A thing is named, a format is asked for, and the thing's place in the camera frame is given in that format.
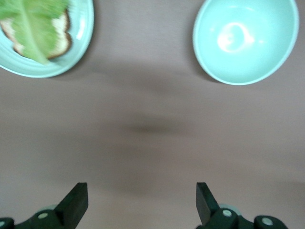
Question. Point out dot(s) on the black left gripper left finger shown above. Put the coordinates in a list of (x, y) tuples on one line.
[(76, 205)]

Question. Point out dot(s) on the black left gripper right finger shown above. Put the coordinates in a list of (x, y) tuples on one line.
[(206, 205)]

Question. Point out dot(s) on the brown table cover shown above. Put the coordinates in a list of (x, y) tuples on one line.
[(152, 143)]

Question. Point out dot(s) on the mint green plate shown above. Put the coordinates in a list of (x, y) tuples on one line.
[(78, 47)]

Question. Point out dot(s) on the toast bread slice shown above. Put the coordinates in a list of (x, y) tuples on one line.
[(62, 43)]

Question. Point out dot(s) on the mint green bowl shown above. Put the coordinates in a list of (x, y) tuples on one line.
[(245, 40)]

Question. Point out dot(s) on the green lettuce leaf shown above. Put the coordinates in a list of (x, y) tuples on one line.
[(33, 28)]

